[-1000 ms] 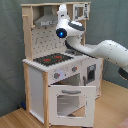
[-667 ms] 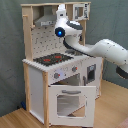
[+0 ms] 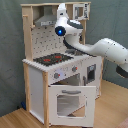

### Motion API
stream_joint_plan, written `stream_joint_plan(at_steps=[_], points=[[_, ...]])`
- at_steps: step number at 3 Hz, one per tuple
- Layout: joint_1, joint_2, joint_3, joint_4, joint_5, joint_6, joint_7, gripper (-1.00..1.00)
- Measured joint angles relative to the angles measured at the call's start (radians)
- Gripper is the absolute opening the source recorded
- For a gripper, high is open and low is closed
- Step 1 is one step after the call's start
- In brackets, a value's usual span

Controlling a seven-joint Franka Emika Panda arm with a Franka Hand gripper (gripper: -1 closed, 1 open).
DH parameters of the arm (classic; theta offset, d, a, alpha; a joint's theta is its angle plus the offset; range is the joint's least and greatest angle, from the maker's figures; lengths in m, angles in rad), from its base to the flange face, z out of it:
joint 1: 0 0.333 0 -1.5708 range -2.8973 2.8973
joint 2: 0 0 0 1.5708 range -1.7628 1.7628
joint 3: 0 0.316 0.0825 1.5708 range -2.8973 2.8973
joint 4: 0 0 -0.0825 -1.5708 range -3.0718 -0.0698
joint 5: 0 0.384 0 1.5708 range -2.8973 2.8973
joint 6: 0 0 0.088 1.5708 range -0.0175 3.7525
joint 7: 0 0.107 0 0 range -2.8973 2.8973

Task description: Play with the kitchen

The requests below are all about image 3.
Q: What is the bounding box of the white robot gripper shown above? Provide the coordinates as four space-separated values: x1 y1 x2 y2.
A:
56 2 70 22

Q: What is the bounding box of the white toy microwave door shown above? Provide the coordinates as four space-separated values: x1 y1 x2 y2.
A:
73 3 90 20

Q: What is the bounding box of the white oven door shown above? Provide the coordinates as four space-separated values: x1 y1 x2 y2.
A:
49 85 96 127

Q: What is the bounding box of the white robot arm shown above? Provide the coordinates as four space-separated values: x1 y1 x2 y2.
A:
55 3 128 78

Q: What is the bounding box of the grey range hood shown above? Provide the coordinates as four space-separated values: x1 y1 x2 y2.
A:
34 6 57 27

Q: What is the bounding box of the grey toy sink basin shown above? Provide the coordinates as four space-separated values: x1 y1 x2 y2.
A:
65 49 86 56

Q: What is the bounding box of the black toy stovetop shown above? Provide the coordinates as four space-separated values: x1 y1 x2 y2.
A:
34 53 71 66

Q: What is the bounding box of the right grey stove knob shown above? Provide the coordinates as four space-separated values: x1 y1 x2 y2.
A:
72 66 78 72

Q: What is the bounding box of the grey stove knob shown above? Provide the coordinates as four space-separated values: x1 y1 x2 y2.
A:
54 73 60 79
72 66 78 72

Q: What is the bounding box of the left grey stove knob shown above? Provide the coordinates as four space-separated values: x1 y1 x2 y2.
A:
54 73 60 79

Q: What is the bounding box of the grey ice dispenser panel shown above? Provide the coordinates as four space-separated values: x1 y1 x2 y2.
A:
87 65 96 82

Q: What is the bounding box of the grey cabinet door handle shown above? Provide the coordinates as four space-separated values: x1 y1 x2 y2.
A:
83 76 87 86

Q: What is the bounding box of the wooden toy kitchen frame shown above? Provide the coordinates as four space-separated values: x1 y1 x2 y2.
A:
22 2 103 128

